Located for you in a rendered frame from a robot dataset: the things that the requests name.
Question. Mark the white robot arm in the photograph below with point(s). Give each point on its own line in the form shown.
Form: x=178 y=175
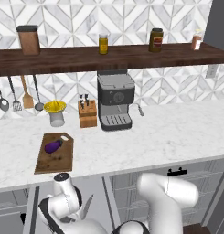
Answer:
x=165 y=198

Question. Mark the grey open drawer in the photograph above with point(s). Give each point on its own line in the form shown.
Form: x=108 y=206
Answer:
x=95 y=189

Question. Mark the grey cupboard door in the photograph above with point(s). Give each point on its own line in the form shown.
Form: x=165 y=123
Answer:
x=9 y=210

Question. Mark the dark wooden wall shelf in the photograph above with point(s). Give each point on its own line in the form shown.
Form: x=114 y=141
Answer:
x=122 y=59

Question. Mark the grey espresso coffee machine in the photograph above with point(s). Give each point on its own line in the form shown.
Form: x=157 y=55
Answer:
x=115 y=97

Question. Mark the white wall outlet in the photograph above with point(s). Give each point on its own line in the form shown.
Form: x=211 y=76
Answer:
x=211 y=71

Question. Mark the dark grey tall cabinet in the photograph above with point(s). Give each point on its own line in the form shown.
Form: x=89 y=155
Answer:
x=218 y=24

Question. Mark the white orange spice shaker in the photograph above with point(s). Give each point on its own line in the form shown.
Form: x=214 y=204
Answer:
x=196 y=41

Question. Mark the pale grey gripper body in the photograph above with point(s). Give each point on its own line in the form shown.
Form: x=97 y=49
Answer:
x=86 y=208

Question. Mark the yellow and white juicer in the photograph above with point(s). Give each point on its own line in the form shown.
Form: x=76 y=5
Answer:
x=56 y=112

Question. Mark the brown canister with black lid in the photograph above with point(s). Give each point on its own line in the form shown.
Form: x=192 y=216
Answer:
x=29 y=41

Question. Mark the dark olive jar red label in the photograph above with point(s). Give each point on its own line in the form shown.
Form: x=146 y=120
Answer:
x=155 y=41

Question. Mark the grey hanging spoon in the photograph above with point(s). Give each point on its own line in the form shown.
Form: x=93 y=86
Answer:
x=3 y=104

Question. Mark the grey hanging ladle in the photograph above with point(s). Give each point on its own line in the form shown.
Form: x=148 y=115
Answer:
x=39 y=106

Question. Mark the grey drawer front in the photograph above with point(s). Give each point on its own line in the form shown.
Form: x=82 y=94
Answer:
x=201 y=175

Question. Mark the wooden hanging spatula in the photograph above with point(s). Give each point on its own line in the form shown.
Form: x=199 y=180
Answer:
x=27 y=100

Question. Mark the purple eggplant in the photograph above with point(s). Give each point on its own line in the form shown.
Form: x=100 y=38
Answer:
x=53 y=146

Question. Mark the yellow spice jar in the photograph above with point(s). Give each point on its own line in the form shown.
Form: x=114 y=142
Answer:
x=103 y=45

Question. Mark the wooden cutting board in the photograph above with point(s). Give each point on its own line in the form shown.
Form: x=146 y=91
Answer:
x=57 y=160

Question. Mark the wooden knife block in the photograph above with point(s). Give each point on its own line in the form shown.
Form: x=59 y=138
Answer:
x=87 y=117

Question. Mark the grey hanging slotted spatula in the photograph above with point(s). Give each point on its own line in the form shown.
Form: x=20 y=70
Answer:
x=16 y=105

